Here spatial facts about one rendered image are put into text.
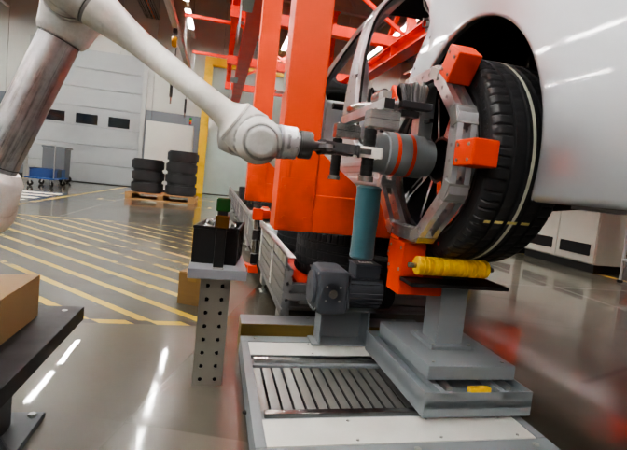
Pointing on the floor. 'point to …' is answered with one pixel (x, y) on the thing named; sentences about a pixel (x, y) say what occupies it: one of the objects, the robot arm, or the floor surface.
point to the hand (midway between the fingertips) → (368, 152)
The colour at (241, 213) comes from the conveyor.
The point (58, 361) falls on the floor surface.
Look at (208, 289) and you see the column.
